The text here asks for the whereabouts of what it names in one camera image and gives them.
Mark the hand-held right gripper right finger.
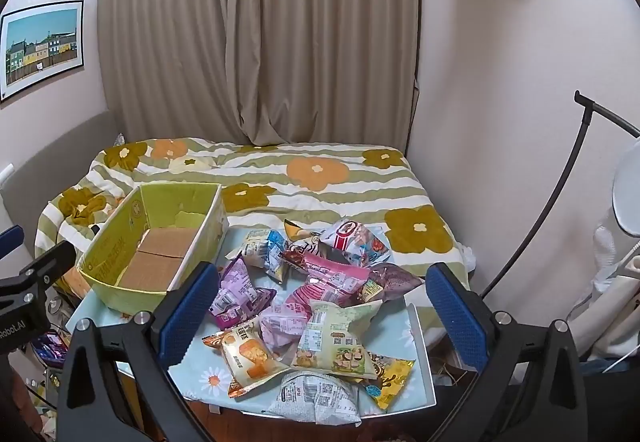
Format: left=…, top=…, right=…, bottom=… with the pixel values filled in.
left=405, top=263, right=588, bottom=442

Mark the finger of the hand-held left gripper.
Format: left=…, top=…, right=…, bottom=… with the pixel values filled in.
left=0, top=225, right=25, bottom=263
left=17, top=241, right=76, bottom=290

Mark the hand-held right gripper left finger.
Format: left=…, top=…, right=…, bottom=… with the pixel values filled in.
left=55, top=262, right=221, bottom=442

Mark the orange white bread packet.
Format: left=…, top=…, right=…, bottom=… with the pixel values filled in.
left=202, top=317, right=291, bottom=398

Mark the dark purple snack packet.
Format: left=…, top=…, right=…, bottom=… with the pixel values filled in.
left=367, top=263, right=423, bottom=303

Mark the green cardboard box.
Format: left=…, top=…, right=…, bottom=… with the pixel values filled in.
left=76, top=183, right=230, bottom=315

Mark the yellow foil snack packet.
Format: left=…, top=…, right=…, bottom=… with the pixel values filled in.
left=360, top=352, right=416, bottom=410

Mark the translucent pale pink packet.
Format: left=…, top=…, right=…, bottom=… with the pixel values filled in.
left=259, top=314, right=293, bottom=364

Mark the blue white snack packet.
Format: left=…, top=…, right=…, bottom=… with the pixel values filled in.
left=235, top=229, right=288, bottom=283

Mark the pink white snack packet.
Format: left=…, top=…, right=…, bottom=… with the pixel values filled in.
left=272, top=304, right=313, bottom=340

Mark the brown snack packet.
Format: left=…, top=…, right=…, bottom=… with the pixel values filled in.
left=280, top=244, right=326, bottom=275

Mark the red white blue packet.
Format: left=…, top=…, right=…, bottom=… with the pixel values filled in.
left=320, top=219, right=392, bottom=267

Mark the pale green snack packet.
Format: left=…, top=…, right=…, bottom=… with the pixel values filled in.
left=290, top=299, right=383, bottom=378

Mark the orange snack packet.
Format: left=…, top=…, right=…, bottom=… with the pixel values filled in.
left=284, top=219, right=326, bottom=253

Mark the grey white snack packet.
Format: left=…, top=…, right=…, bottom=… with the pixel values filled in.
left=265, top=370, right=362, bottom=425

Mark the daisy print tablecloth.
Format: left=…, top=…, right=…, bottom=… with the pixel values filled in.
left=65, top=227, right=436, bottom=418

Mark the grey bed headboard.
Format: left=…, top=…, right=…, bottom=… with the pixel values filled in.
left=0, top=110, right=123, bottom=267

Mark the white cloth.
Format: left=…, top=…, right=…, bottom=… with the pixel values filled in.
left=590, top=222, right=640, bottom=363

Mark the floral striped blanket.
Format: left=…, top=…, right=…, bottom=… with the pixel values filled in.
left=35, top=137, right=476, bottom=295

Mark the black curved pole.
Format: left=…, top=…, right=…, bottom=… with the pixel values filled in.
left=480, top=90, right=640, bottom=297

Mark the white round lamp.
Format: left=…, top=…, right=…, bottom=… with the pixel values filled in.
left=612, top=137, right=640, bottom=237

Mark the beige curtain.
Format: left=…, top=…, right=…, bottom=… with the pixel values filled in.
left=97, top=0, right=423, bottom=147

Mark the wall poster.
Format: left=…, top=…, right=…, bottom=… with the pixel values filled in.
left=0, top=0, right=86, bottom=102

